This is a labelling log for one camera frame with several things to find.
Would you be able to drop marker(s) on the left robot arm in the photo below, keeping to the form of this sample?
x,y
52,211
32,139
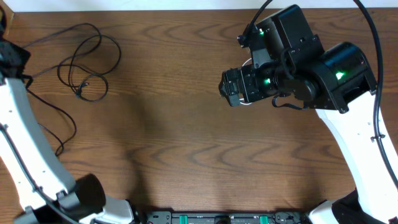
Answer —
x,y
48,193

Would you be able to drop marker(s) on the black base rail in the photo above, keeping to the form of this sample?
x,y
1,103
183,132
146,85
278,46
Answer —
x,y
147,215

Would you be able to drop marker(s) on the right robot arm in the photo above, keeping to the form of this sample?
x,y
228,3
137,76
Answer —
x,y
346,94

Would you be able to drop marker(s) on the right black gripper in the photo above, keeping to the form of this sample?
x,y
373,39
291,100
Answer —
x,y
231,76

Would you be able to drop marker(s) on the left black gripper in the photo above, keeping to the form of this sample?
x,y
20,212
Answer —
x,y
8,58

